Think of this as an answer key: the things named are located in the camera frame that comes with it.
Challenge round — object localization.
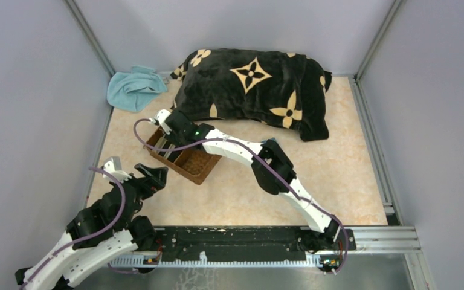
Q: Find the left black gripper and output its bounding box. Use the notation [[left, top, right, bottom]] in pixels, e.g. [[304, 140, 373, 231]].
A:
[[109, 162, 168, 228]]

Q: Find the woven brown divided basket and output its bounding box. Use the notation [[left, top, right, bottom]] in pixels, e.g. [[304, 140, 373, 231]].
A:
[[143, 146, 221, 185]]

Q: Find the teal leather card holder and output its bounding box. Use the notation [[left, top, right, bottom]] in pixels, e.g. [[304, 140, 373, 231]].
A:
[[262, 137, 277, 144]]

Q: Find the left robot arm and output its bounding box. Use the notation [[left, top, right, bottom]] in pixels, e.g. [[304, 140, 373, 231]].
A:
[[14, 159, 169, 289]]

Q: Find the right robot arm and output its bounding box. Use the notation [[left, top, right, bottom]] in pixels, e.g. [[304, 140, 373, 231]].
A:
[[155, 109, 350, 251]]

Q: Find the light blue cloth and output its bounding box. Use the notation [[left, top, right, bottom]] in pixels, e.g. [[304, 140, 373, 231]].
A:
[[106, 66, 167, 113]]

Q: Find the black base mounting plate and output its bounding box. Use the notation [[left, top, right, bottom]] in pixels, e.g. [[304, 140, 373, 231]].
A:
[[134, 226, 356, 262]]

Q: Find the black pillow with tan flowers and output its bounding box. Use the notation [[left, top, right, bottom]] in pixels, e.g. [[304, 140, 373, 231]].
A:
[[170, 48, 332, 142]]

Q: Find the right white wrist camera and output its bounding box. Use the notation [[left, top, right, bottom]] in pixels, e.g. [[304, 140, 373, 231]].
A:
[[155, 109, 172, 135]]

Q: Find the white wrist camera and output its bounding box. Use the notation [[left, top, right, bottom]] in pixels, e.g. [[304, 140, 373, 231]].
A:
[[155, 109, 172, 135], [100, 156, 132, 183]]

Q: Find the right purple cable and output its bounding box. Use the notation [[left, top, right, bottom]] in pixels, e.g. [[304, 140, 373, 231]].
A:
[[132, 118, 350, 275]]

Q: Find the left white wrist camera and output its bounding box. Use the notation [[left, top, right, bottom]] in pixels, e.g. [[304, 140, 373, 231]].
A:
[[100, 156, 132, 183]]

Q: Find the aluminium front rail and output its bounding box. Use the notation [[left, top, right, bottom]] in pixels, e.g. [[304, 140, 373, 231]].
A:
[[109, 226, 421, 268]]

